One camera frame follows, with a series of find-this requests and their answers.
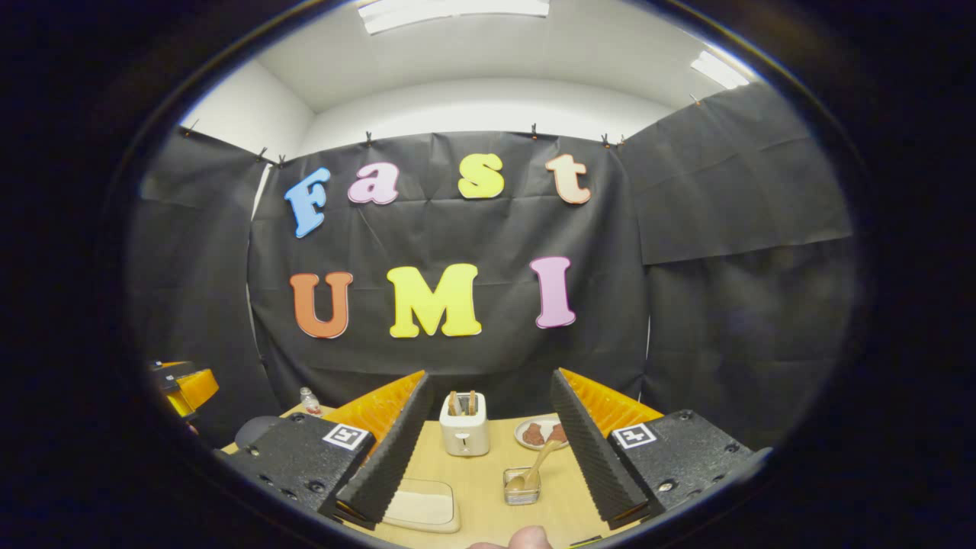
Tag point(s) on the white round plate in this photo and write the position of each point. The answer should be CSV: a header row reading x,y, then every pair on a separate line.
x,y
520,441

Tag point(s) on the toast slice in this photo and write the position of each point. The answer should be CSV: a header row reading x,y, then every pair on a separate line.
x,y
472,403
453,404

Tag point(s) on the ceiling light panel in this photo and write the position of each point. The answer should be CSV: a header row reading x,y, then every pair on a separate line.
x,y
720,69
454,14

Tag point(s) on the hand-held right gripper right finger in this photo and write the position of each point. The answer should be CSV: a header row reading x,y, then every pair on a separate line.
x,y
591,457

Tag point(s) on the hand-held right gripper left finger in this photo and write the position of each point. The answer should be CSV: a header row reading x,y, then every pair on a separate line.
x,y
389,465

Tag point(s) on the clear tray of rice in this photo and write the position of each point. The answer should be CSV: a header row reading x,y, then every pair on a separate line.
x,y
423,507

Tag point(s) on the wooden spoon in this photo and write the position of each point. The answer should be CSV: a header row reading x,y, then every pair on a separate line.
x,y
537,463

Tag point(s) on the brown meat piece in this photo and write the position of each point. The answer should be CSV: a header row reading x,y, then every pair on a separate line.
x,y
533,435
557,434

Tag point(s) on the small clear bottle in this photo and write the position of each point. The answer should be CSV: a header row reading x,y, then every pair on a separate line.
x,y
310,402

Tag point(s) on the black rice cooker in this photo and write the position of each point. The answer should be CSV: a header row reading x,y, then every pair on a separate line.
x,y
255,431

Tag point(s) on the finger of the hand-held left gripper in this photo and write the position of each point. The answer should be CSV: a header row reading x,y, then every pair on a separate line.
x,y
198,389
169,366

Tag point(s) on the black backdrop cloth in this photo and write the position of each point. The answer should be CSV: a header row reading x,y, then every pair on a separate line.
x,y
457,229

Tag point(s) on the white toaster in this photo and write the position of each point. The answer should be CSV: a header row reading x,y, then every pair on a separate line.
x,y
465,438

